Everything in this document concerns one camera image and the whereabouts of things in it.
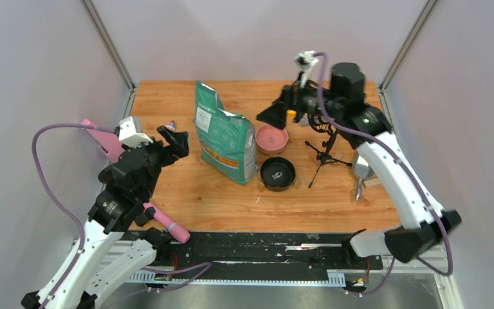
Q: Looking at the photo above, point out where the silver metal scoop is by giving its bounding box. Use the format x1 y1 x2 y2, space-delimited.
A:
352 153 375 202

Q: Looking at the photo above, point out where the yellow green triangular toy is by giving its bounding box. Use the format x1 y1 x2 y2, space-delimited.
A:
286 109 297 118

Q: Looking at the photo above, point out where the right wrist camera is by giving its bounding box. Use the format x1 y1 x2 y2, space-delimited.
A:
294 50 319 88

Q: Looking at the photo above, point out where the small colourful figurine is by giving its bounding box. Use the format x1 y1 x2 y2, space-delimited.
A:
165 121 176 131

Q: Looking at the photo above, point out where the black mounting rail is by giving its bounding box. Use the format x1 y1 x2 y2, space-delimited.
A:
131 231 391 287

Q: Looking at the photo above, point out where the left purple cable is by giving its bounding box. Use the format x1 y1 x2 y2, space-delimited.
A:
31 122 118 309

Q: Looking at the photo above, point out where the black pet bowl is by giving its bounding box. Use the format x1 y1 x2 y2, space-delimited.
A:
260 156 297 192

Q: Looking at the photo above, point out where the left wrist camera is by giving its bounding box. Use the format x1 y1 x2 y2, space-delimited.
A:
118 116 153 148

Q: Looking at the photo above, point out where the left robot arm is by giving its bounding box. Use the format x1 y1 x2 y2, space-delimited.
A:
21 121 190 308

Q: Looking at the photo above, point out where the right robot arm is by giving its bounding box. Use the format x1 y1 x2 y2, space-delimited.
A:
257 59 462 269

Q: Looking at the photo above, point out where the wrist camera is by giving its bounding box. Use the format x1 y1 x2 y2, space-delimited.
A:
118 116 153 148
294 50 319 88

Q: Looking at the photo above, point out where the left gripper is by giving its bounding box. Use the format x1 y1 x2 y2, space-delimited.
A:
124 125 191 198

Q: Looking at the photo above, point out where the green dog food bag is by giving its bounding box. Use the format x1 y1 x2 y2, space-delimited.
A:
194 80 258 185

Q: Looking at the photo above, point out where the pink pet bowl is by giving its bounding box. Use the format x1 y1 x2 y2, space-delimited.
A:
255 124 289 155

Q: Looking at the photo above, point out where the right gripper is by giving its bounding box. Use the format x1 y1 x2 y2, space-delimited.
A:
258 71 345 130

